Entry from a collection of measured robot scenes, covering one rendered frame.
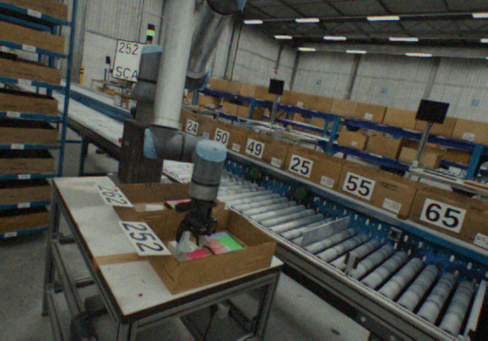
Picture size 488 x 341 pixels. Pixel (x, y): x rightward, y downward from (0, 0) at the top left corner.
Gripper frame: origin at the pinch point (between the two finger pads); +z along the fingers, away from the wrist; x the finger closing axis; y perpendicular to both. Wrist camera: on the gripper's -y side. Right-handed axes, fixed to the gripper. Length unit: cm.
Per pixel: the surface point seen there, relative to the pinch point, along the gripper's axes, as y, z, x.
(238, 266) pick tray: 15.3, -0.6, 8.5
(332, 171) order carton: -8, -21, 105
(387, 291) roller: 49, 3, 52
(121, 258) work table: -9.7, 3.4, -17.5
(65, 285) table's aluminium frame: -45, 35, -21
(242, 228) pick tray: -0.8, -2.2, 26.4
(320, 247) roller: 17, 4, 60
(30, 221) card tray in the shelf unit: -157, 61, -9
